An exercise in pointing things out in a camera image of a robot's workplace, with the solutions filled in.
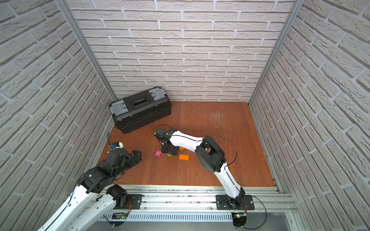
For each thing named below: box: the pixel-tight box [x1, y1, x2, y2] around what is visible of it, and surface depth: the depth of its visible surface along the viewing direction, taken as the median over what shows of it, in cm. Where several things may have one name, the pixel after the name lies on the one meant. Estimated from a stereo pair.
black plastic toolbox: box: [108, 86, 172, 134], surface depth 99 cm
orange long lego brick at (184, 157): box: [178, 154, 190, 161], surface depth 91 cm
